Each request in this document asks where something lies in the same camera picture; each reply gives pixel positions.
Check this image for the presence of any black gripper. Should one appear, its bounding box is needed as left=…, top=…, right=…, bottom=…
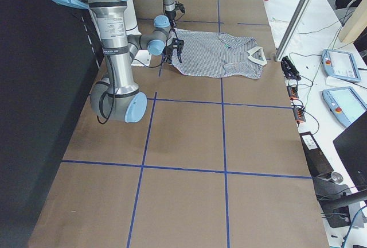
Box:
left=165, top=1, right=185, bottom=28
left=165, top=38, right=184, bottom=64

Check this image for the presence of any striped navy white polo shirt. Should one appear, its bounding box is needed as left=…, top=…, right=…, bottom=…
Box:
left=172, top=29, right=267, bottom=79

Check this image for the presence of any clear plastic bag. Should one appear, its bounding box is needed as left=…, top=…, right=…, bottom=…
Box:
left=269, top=18, right=303, bottom=49

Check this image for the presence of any black clamp tool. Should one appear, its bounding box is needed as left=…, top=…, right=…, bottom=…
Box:
left=280, top=56, right=301, bottom=81

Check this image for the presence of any orange black connector block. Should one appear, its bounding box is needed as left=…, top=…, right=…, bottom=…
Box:
left=287, top=86, right=306, bottom=125

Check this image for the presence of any far teach pendant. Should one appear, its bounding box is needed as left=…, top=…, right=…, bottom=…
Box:
left=322, top=49, right=361, bottom=83

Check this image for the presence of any teach pendant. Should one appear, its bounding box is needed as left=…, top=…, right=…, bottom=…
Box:
left=322, top=87, right=366, bottom=127
left=322, top=49, right=361, bottom=83

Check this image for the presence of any near teach pendant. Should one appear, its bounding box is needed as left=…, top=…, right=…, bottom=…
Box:
left=322, top=87, right=366, bottom=127

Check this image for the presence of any black power supply box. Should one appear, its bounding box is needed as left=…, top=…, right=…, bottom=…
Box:
left=299, top=131, right=334, bottom=177

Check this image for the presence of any black monitor stand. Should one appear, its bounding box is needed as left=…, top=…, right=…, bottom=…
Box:
left=313, top=114, right=366, bottom=228

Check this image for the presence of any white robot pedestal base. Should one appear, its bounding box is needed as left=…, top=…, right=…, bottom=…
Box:
left=131, top=50, right=152, bottom=66

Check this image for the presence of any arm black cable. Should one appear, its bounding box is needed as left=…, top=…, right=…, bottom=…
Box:
left=96, top=24, right=178, bottom=125

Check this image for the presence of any aluminium frame post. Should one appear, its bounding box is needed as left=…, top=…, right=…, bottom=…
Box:
left=275, top=0, right=311, bottom=61

